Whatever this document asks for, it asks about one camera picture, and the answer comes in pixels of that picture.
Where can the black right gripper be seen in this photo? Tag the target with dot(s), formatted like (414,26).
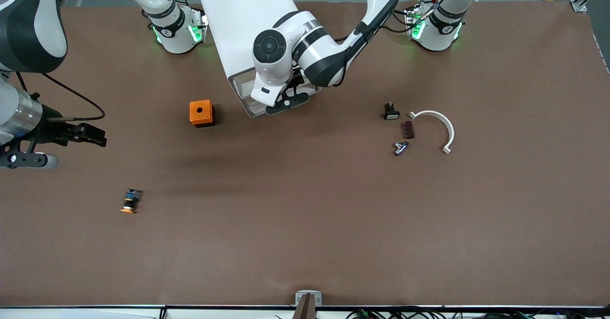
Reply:
(51,131)

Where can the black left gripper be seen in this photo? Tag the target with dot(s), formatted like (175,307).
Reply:
(299,81)

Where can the white pull-out drawer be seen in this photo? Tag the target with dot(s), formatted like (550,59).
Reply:
(247,90)

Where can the orange push button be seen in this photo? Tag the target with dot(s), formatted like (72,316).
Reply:
(131,200)

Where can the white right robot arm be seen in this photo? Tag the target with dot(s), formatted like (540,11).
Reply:
(28,23)

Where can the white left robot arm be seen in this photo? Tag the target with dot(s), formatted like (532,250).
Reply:
(324,56)

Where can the orange button box with hole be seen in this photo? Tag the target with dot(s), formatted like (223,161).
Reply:
(200,111)

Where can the dark brown rectangular block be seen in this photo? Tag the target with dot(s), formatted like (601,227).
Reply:
(409,130)

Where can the silver metal T fitting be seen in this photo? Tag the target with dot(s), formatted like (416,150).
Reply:
(400,148)

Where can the brown table cover sheet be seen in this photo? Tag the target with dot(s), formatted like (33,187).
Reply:
(305,223)

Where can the black rectangular white-top switch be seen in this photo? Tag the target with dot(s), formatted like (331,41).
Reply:
(391,114)

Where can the grey metal edge bracket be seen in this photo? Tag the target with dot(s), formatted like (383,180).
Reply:
(309,298)

